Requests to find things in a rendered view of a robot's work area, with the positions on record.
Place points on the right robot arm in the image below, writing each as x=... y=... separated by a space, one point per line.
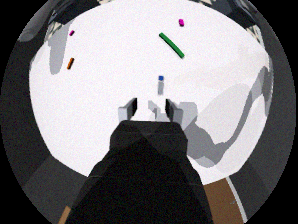
x=38 y=19

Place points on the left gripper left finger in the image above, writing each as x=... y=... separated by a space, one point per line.
x=126 y=112

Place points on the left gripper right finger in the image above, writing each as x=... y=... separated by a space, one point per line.
x=174 y=113

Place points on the green rod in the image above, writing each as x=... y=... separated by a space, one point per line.
x=171 y=44

